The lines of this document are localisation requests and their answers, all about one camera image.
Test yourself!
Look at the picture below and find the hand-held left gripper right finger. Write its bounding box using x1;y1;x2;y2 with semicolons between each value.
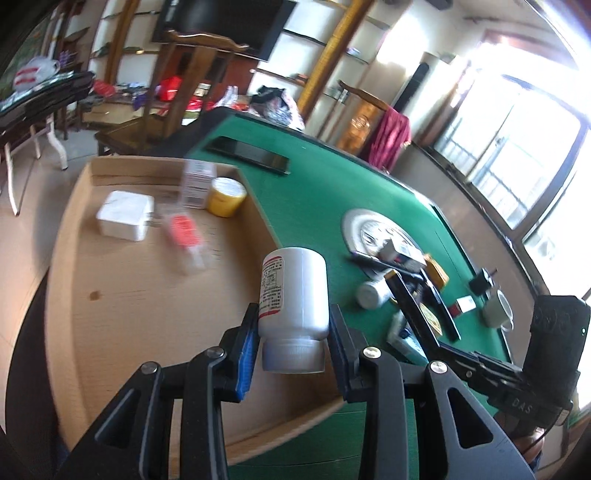
329;305;536;480

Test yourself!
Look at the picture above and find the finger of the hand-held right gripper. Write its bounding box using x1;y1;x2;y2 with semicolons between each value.
419;268;461;343
385;270;462;376

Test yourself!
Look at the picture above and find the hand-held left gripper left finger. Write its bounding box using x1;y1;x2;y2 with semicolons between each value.
55;302;262;480

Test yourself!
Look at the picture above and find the white pill bottle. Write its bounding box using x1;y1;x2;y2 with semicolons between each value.
256;248;331;374

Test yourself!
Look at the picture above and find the cardboard box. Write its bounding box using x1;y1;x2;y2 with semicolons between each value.
44;156;347;467

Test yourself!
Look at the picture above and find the yellow snack packet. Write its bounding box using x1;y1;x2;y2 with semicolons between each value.
422;254;450;290

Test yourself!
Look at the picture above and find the small white bottle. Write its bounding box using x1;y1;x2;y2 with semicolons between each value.
355;277;393;310

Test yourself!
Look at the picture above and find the small black container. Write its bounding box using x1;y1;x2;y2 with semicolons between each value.
471;268;498;295

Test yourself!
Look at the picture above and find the white mug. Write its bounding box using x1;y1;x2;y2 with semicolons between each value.
482;288;515;332

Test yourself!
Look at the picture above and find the blue and white medicine box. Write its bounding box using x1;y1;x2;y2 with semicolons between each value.
394;244;426;271

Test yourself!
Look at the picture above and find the round metal table centre panel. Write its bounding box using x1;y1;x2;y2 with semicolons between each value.
342;209;428;269

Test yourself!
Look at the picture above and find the clear packet with red label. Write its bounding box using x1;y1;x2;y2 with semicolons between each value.
159;212;207;276

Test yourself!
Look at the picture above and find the yellow jar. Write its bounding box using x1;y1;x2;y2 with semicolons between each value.
205;178;247;219

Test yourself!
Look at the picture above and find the dark red cloth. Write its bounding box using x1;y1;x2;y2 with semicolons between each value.
369;108;411;172

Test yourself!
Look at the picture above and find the white power adapter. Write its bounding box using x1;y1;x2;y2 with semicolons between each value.
95;191;160;242

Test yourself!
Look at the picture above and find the wooden chair with carved back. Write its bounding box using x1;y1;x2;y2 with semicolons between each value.
337;79;411;171

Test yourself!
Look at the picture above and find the black smartphone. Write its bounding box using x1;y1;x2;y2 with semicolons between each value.
204;137;291;176

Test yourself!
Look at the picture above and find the patterned bag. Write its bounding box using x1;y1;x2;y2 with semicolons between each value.
252;85;305;130

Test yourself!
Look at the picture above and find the dark folding table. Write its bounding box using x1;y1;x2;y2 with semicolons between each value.
0;71;95;215

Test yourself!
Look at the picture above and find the black television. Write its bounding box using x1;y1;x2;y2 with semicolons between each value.
152;0;296;63

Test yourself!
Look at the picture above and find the white and red plastic bag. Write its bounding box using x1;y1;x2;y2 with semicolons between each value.
13;56;61;90

